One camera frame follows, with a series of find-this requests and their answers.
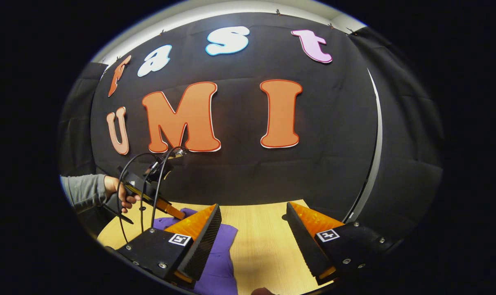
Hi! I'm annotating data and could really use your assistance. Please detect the black backdrop cloth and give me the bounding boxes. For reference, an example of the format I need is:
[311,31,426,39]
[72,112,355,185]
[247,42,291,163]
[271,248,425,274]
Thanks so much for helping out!
[59,12,444,243]

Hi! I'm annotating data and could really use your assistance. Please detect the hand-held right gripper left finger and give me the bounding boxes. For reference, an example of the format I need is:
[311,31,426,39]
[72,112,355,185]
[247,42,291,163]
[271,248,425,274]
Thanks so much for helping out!
[117,203,223,289]

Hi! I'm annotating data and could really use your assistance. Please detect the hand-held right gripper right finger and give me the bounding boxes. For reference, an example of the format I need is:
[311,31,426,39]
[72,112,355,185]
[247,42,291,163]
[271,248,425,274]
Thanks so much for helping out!
[286,201,396,286]

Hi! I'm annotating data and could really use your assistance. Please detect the purple shirt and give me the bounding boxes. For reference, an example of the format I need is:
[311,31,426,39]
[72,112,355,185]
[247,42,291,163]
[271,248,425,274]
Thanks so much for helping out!
[152,207,239,295]

